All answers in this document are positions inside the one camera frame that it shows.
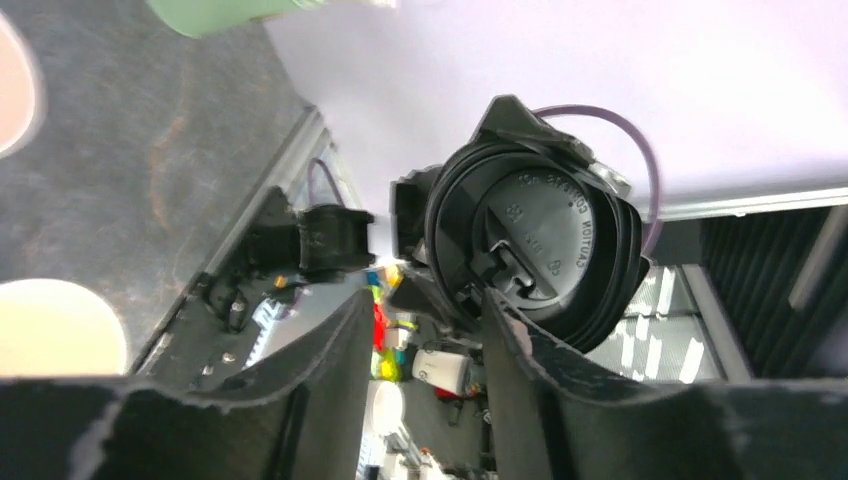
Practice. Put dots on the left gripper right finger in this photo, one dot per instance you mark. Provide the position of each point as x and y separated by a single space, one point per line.
558 415

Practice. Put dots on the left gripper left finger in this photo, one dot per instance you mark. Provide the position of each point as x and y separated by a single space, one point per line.
298 414

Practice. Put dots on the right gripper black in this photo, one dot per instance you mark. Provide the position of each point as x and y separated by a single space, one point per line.
506 119

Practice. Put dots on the green cup holder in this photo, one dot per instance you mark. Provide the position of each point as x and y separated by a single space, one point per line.
199 18

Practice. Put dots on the white paper cup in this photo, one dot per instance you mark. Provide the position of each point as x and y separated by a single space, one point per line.
23 90
52 328

